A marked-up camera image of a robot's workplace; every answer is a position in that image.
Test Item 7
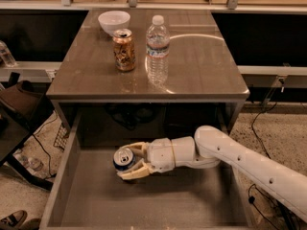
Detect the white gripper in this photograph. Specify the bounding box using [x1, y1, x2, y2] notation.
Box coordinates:
[117, 138, 175, 180]

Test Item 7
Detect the blue pepsi can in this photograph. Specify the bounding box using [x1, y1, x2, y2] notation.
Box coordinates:
[113, 148, 135, 171]

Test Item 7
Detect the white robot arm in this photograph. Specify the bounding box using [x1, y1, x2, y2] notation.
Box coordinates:
[113, 126, 307, 221]

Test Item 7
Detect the open grey top drawer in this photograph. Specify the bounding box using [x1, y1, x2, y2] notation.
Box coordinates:
[40, 111, 255, 230]

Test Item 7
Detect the grey cabinet with glossy top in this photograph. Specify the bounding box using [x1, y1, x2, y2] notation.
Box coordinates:
[47, 9, 249, 129]

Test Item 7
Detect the gold soda can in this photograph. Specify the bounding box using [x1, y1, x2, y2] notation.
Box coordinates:
[112, 29, 135, 72]

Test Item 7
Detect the plastic bottle on floor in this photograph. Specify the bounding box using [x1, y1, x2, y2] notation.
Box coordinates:
[15, 153, 48, 179]

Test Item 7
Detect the clear plastic water bottle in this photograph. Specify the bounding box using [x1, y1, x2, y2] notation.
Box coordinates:
[146, 15, 170, 85]

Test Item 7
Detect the dark chair at left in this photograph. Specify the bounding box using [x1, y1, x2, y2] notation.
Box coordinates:
[0, 72, 54, 191]

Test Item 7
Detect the white bowl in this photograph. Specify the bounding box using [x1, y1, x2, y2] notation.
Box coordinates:
[98, 11, 130, 35]

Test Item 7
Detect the shoe on floor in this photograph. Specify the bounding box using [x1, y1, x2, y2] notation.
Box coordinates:
[0, 210, 28, 230]

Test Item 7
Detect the plastic bottle on left shelf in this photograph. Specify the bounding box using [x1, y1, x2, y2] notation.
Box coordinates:
[0, 40, 17, 67]

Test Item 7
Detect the black cable on floor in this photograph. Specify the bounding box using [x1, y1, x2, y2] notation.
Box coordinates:
[248, 103, 278, 215]

